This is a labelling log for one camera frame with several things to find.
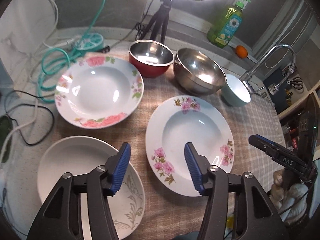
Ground teal power cable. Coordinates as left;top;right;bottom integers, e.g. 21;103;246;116
36;0;111;104

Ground white cable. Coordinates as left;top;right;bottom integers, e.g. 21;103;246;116
0;0;83;164

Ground light blue ceramic bowl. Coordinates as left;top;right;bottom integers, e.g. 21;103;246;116
221;74;251;107

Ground chrome kitchen faucet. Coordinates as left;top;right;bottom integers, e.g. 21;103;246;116
238;43;297;96

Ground white plate small pink flowers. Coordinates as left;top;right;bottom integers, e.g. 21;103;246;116
145;95;235;197

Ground green dish soap bottle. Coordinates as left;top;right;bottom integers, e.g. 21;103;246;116
207;0;251;48

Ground plaid beige table cloth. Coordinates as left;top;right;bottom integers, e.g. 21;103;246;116
52;69;284;239

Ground small orange fruit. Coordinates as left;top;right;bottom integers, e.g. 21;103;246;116
235;45;248;59

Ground red steel-lined bowl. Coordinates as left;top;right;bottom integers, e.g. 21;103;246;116
129;40;175;78

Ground stainless steel mixing bowl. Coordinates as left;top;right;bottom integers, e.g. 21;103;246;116
173;48;226;95

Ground black scissors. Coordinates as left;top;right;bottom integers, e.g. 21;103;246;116
287;77;303;90

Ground gloved right hand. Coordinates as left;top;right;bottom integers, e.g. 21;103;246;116
270;170;309;226

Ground white plate large pink roses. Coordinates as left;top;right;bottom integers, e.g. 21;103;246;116
55;56;144;129

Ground black inline cable remote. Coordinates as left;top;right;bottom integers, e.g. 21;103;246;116
98;46;110;53

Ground teal round power strip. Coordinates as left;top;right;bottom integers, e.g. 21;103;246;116
75;33;104;52

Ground black cable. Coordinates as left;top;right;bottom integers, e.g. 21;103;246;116
3;89;55;146

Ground black mini tripod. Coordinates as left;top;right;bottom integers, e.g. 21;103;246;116
139;0;172;44

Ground white oval leaf-pattern dish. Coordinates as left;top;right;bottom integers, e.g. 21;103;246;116
36;135;146;240

